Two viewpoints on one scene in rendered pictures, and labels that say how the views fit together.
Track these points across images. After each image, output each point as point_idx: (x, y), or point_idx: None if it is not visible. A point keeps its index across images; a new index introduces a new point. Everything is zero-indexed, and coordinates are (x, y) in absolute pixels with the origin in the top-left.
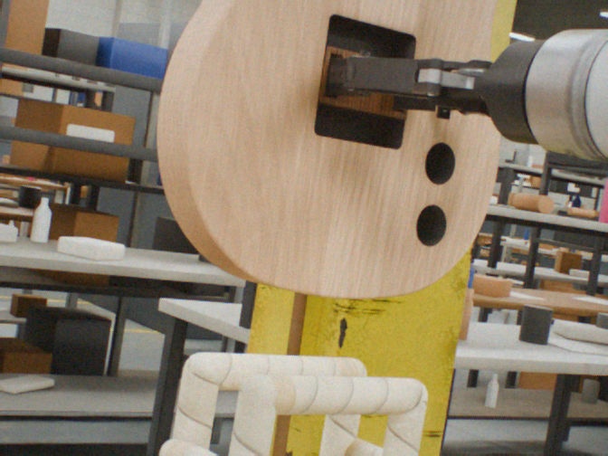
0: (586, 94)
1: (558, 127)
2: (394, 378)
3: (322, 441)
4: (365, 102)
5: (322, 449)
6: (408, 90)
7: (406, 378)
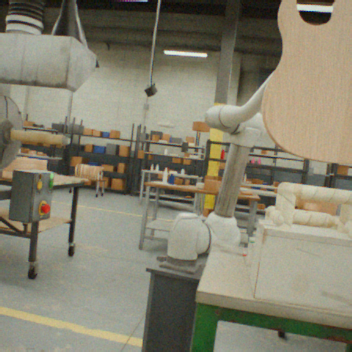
0: None
1: None
2: (294, 183)
3: (292, 218)
4: None
5: (292, 221)
6: None
7: (287, 182)
